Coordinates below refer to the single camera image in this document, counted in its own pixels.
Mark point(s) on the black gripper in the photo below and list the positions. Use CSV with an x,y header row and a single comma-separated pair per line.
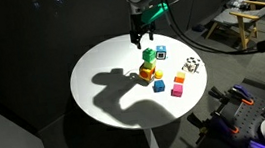
x,y
135,26

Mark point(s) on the dark green block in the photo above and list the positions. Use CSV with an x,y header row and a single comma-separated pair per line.
x,y
148,53

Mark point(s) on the lime green block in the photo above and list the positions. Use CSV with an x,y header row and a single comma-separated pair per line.
x,y
150,64

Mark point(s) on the blue block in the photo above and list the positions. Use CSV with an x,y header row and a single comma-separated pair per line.
x,y
158,85

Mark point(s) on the orange block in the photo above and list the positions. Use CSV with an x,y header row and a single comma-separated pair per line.
x,y
180,78

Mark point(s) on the magenta block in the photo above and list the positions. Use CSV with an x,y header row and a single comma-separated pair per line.
x,y
177,90

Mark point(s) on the blue white number cube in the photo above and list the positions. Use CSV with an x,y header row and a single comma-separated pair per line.
x,y
161,52

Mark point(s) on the orange cube with holes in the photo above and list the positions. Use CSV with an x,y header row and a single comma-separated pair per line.
x,y
146,74

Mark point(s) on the yellow ball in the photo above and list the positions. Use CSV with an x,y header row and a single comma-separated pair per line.
x,y
158,74

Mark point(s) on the black white checkered cube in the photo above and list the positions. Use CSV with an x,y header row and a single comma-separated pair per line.
x,y
192,64

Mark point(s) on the wooden chair grey cushion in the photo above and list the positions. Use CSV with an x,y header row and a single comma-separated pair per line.
x,y
240,21

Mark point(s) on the white table leg base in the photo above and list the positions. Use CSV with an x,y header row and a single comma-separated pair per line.
x,y
152,142

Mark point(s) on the purple black spring clamp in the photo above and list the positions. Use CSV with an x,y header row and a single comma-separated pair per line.
x,y
233,94
213,123

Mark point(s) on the black perforated breadboard plate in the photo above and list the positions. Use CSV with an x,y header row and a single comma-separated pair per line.
x,y
250,117

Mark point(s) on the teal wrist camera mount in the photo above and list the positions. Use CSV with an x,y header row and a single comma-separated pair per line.
x,y
154,12

